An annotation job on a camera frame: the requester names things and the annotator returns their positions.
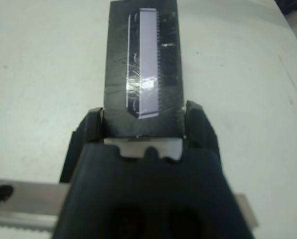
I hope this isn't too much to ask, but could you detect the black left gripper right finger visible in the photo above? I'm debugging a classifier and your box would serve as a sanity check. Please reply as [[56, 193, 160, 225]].
[[182, 100, 220, 150]]

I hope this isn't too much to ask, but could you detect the black printed box lid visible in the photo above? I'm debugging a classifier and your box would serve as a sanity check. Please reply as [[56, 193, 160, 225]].
[[102, 0, 185, 139]]

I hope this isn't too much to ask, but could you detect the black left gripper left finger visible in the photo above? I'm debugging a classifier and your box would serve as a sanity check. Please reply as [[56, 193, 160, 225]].
[[78, 107, 106, 145]]

